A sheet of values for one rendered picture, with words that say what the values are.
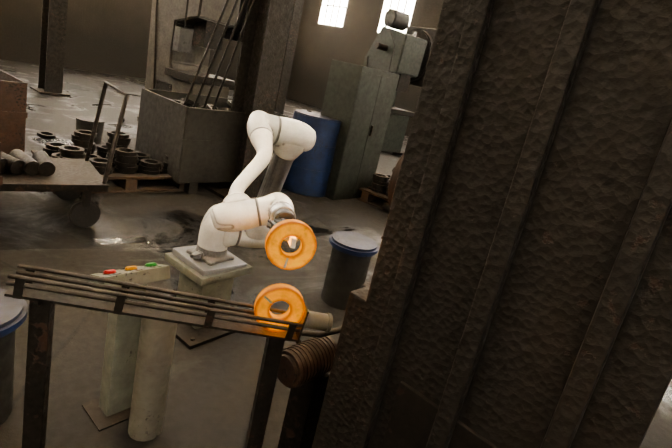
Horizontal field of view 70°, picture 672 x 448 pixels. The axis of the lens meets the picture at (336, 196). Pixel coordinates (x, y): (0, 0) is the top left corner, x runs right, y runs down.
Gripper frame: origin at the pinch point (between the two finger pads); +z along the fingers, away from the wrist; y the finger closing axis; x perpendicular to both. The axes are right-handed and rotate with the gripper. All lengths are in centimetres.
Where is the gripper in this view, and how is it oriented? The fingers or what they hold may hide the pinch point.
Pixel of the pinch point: (291, 239)
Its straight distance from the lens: 144.4
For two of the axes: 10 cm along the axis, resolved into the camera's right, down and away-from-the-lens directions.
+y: -9.5, -1.4, -2.7
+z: 2.3, 2.6, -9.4
